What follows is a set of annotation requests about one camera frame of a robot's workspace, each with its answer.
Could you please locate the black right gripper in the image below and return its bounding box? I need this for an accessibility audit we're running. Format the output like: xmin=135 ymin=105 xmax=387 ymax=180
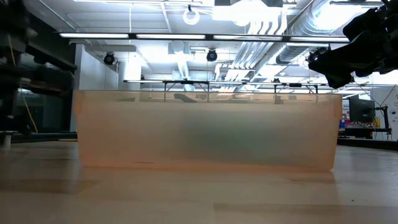
xmin=308 ymin=30 xmax=398 ymax=90

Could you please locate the black ceiling device cluster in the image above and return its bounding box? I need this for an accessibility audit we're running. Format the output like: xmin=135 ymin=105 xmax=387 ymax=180
xmin=306 ymin=46 xmax=330 ymax=63

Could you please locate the black computer monitor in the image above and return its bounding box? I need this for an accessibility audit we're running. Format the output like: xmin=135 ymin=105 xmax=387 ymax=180
xmin=348 ymin=95 xmax=376 ymax=124

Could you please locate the black ceiling spotlight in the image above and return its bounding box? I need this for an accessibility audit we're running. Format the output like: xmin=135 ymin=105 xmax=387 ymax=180
xmin=206 ymin=49 xmax=219 ymax=63
xmin=103 ymin=52 xmax=118 ymax=67

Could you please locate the orange translucent bin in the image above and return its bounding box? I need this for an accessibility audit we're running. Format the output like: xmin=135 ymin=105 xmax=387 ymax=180
xmin=73 ymin=90 xmax=343 ymax=172

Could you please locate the long ceiling light bar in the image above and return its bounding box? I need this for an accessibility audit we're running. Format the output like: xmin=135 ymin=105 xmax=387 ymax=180
xmin=58 ymin=32 xmax=351 ymax=44

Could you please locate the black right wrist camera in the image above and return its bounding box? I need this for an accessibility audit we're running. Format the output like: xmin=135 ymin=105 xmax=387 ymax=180
xmin=343 ymin=6 xmax=390 ymax=43

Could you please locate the silver ventilation duct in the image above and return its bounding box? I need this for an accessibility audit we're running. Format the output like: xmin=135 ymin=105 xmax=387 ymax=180
xmin=275 ymin=0 xmax=354 ymax=65

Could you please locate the white hanging ring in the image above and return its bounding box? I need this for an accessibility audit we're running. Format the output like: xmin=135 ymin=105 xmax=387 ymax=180
xmin=182 ymin=4 xmax=201 ymax=26

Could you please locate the yellow hanging cable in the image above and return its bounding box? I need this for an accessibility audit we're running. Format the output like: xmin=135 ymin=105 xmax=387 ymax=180
xmin=7 ymin=34 xmax=40 ymax=134

